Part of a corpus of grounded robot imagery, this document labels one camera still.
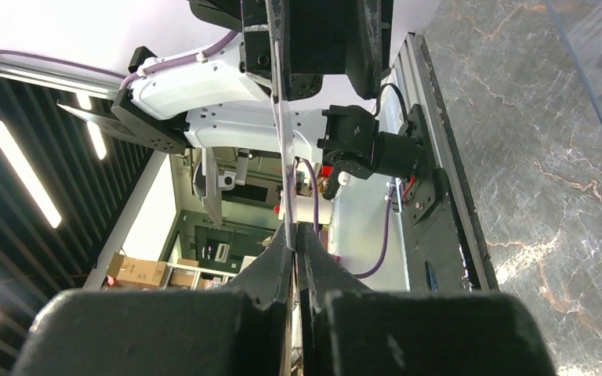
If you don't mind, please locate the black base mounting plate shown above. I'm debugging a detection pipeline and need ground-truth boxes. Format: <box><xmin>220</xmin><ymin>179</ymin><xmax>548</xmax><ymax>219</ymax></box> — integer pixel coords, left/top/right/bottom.
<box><xmin>400</xmin><ymin>104</ymin><xmax>499</xmax><ymax>292</ymax></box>

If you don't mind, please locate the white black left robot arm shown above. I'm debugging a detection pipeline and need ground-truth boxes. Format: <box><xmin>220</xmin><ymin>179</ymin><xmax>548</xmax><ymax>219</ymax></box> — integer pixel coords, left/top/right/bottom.
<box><xmin>111</xmin><ymin>1</ymin><xmax>421</xmax><ymax>179</ymax></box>

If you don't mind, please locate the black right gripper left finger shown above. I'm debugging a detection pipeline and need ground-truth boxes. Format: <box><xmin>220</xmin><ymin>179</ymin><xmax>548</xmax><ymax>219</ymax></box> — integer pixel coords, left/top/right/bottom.
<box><xmin>12</xmin><ymin>229</ymin><xmax>292</xmax><ymax>375</ymax></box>

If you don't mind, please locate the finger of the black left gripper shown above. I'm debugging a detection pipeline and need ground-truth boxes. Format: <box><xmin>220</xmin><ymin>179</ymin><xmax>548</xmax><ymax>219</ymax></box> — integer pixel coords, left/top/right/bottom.
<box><xmin>240</xmin><ymin>0</ymin><xmax>292</xmax><ymax>101</ymax></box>
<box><xmin>288</xmin><ymin>1</ymin><xmax>384</xmax><ymax>99</ymax></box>

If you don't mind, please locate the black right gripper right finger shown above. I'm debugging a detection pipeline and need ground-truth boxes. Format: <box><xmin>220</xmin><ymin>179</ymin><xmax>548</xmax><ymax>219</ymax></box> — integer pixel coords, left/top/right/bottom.
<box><xmin>296</xmin><ymin>222</ymin><xmax>555</xmax><ymax>375</ymax></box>

